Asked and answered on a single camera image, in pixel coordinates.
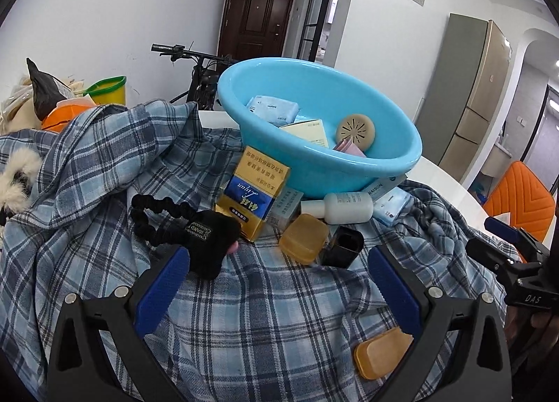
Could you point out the blue plaid shirt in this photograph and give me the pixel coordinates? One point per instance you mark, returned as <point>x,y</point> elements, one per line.
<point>270,323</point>

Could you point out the white and black fluffy toy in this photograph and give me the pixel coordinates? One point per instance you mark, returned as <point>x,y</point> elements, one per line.
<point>17,179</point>

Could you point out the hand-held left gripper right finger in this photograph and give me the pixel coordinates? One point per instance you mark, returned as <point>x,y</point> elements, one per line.
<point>393,292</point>

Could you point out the black scrunchie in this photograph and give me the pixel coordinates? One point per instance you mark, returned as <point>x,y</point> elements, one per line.
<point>148,203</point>

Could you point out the black snack bag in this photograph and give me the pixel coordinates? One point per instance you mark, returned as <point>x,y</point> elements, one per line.
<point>43,91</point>

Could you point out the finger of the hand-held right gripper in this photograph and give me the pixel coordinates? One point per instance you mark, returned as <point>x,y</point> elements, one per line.
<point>489,255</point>
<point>502,225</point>

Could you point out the black framed glass door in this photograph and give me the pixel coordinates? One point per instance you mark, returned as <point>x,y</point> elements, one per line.
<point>321,8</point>

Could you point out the person's right hand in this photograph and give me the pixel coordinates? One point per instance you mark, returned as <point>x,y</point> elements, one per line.
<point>515,327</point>

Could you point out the silver blue carton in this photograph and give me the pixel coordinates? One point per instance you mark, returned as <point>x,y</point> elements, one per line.
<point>382,188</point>

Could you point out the black bicycle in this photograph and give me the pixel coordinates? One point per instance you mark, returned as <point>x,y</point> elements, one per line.
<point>201,78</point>

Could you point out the orange chair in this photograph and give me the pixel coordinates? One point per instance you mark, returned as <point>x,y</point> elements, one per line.
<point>524,196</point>

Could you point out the yellow bucket with green rim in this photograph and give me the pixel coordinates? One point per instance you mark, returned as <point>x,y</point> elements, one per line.
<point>109,94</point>

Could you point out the light blue wipes pack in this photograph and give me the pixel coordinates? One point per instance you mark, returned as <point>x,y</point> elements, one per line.
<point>273,109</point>
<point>393,207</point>

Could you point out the light blue plastic basin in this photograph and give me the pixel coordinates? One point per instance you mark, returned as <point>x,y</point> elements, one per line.
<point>305,166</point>

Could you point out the black rectangular box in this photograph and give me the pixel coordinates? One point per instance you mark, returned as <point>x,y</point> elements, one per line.
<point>343,247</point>

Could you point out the amber soap box half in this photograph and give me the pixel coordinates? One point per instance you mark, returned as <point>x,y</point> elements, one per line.
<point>303,238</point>
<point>382,354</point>

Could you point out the black knit glove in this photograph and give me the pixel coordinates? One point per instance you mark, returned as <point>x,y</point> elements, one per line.
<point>212,240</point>

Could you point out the orange tissue pack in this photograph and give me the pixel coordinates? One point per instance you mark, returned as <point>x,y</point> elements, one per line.
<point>61,118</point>

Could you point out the white plastic bottle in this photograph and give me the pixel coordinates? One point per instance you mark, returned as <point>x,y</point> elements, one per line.
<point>345,207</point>

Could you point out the cream carton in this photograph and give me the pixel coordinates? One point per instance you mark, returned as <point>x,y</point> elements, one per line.
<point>308,131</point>

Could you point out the pale grey carton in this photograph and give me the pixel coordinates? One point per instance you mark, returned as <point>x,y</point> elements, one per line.
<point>286,209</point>

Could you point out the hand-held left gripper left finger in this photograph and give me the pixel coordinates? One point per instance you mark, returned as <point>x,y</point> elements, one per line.
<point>163,292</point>

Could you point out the beige round slotted disc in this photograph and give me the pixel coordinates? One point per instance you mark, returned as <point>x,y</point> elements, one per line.
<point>356,131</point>

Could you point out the yellow and blue box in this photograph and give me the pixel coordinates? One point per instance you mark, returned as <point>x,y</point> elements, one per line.
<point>253,192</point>

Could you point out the grey and gold refrigerator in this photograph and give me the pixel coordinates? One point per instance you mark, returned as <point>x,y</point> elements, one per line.
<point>467,91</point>

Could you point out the dark brown door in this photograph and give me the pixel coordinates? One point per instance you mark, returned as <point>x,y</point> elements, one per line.
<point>257,13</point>

